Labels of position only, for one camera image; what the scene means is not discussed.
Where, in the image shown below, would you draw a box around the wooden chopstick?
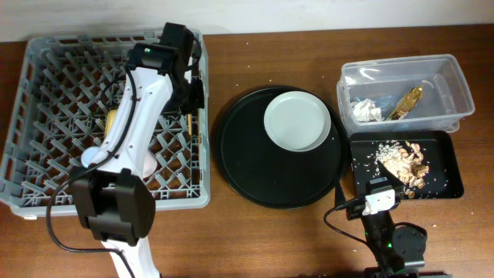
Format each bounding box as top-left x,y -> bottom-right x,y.
187,114 -> 192,137

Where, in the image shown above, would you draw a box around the food scraps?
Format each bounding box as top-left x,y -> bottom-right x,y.
375,141 -> 430,198

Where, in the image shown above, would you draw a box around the white napkin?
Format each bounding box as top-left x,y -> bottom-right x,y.
350,99 -> 384,122

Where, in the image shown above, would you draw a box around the gold snack wrapper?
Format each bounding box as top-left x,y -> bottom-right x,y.
387,86 -> 423,120

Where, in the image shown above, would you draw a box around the pink cup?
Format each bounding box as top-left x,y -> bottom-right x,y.
143,152 -> 157,178

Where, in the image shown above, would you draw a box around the yellow bowl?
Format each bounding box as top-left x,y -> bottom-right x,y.
104,109 -> 117,137

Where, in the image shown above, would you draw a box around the grey plate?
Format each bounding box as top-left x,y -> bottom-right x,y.
263,91 -> 332,152

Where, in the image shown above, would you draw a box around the light blue cup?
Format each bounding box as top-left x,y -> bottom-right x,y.
80,147 -> 99,168

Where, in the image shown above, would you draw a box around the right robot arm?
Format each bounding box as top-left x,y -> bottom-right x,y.
346,162 -> 428,277

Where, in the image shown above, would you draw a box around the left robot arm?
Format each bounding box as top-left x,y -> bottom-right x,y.
68,39 -> 204,277

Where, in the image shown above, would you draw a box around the grey dishwasher rack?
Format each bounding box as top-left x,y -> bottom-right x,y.
1,29 -> 211,220

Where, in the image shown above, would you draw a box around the black rectangular tray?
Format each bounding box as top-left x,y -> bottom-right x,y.
350,131 -> 464,199

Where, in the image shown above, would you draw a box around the round black tray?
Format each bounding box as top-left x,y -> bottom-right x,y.
213,86 -> 350,209

